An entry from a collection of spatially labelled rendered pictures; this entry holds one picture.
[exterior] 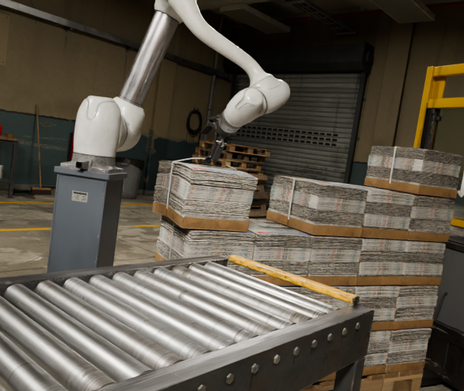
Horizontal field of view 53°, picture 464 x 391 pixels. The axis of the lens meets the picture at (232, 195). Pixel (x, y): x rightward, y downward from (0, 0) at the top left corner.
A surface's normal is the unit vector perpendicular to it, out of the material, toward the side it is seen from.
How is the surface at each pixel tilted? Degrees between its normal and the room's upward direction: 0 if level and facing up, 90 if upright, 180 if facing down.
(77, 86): 90
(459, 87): 90
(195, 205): 94
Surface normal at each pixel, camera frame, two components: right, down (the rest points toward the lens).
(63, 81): 0.74, 0.17
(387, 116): -0.66, -0.03
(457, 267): -0.88, -0.08
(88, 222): -0.10, 0.07
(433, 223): 0.44, 0.15
